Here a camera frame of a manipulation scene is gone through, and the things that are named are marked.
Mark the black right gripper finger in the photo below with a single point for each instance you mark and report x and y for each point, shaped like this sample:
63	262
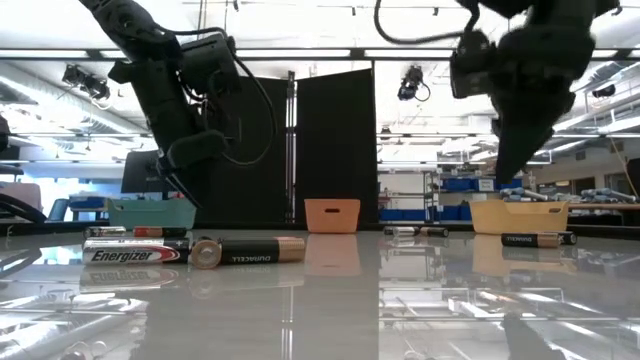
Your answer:
545	117
510	130

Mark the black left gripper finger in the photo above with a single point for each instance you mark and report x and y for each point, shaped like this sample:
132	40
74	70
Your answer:
197	147
164	167

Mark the silver Energizer battery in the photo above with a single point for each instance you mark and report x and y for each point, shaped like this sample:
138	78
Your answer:
135	252
105	232
400	231

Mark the black copper-top Duracell battery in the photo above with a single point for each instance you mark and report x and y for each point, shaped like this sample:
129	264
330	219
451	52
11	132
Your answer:
206	254
434	232
260	251
530	240

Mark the orange plastic bin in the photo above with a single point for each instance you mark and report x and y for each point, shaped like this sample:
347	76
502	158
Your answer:
332	222

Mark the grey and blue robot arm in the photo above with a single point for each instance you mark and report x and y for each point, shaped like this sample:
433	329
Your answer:
610	195
525	194

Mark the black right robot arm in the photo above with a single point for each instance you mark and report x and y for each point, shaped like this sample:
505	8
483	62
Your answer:
550	12

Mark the black monitor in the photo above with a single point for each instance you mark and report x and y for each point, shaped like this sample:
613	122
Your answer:
140	172

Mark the teal plastic bin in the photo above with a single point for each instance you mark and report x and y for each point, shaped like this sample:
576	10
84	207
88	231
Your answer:
150	215

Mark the blue storage bin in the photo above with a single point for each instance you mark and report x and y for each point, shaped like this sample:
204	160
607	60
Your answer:
455	214
400	215
457	185
517	186

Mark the small black ceiling device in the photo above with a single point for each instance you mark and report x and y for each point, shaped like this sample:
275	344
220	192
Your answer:
605	91

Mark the black ceiling-mounted device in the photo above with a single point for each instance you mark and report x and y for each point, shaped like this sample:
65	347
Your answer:
85	80

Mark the blue box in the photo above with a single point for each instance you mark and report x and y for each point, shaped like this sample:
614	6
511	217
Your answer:
87	202

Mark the yellow plastic bin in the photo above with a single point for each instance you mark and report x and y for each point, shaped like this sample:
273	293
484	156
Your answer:
515	217

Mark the metal shelving rack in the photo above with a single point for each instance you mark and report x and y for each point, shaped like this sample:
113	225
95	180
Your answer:
434	200

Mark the wooden workbench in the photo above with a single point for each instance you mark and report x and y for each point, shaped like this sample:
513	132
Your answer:
600	206

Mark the black folding screen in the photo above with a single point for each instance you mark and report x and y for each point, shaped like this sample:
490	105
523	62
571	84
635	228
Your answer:
335	150

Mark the black curved chair part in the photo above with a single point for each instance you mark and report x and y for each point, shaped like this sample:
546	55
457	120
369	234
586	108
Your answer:
30	209

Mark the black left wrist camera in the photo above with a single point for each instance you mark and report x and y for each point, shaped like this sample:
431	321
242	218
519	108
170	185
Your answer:
207	62

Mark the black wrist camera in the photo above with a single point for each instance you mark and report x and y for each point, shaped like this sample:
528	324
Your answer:
470	65
207	62

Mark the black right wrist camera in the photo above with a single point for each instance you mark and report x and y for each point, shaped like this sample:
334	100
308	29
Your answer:
470	65

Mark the black overhead camera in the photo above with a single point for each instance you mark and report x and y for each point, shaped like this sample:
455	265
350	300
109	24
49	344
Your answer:
412	80

